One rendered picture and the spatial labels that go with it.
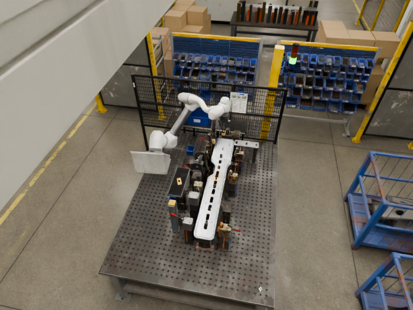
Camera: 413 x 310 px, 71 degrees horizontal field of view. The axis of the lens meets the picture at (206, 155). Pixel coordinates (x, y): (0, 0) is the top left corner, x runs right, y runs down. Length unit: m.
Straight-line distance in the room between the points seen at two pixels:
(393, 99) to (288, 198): 2.22
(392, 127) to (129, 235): 4.38
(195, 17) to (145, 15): 7.22
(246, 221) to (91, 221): 2.13
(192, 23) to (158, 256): 5.71
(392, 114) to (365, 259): 2.39
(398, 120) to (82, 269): 5.05
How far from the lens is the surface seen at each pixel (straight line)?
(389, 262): 3.20
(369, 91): 6.29
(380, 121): 5.46
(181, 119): 3.51
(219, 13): 9.55
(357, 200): 4.45
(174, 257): 2.96
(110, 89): 5.65
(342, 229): 4.28
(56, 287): 3.97
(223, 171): 3.17
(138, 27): 0.17
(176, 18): 7.10
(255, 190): 3.43
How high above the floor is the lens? 3.35
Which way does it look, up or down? 45 degrees down
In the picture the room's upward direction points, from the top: straight up
